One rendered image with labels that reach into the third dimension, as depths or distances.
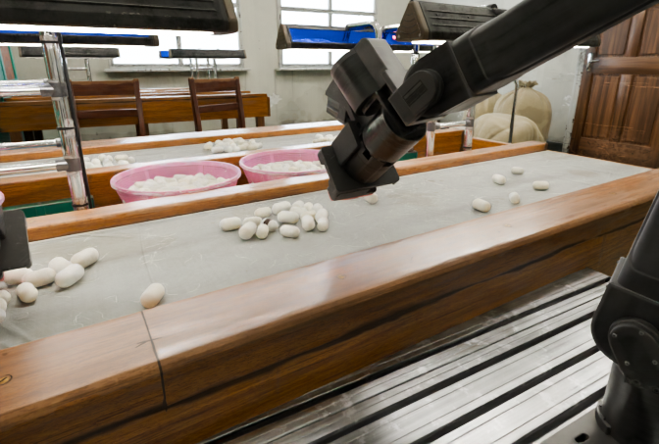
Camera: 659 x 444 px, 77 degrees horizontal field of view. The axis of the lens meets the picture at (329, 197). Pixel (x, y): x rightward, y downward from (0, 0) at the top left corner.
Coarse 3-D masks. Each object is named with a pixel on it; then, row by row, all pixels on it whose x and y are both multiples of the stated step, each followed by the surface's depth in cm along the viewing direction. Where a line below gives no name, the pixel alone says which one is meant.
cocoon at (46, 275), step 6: (42, 270) 51; (48, 270) 51; (24, 276) 50; (30, 276) 50; (36, 276) 50; (42, 276) 50; (48, 276) 51; (54, 276) 51; (30, 282) 49; (36, 282) 50; (42, 282) 50; (48, 282) 51
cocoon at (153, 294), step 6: (150, 288) 47; (156, 288) 47; (162, 288) 48; (144, 294) 46; (150, 294) 46; (156, 294) 46; (162, 294) 47; (144, 300) 45; (150, 300) 46; (156, 300) 46; (144, 306) 46; (150, 306) 46
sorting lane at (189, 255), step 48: (384, 192) 88; (432, 192) 88; (480, 192) 88; (528, 192) 88; (48, 240) 64; (96, 240) 64; (144, 240) 64; (192, 240) 64; (240, 240) 64; (288, 240) 64; (336, 240) 64; (384, 240) 64; (48, 288) 50; (96, 288) 50; (144, 288) 50; (192, 288) 50; (0, 336) 42; (48, 336) 42
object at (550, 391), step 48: (576, 288) 64; (432, 336) 53; (480, 336) 53; (528, 336) 53; (576, 336) 53; (336, 384) 45; (384, 384) 45; (432, 384) 45; (480, 384) 45; (528, 384) 46; (576, 384) 45; (240, 432) 40; (288, 432) 39; (336, 432) 39; (384, 432) 39; (432, 432) 39; (480, 432) 39; (528, 432) 39
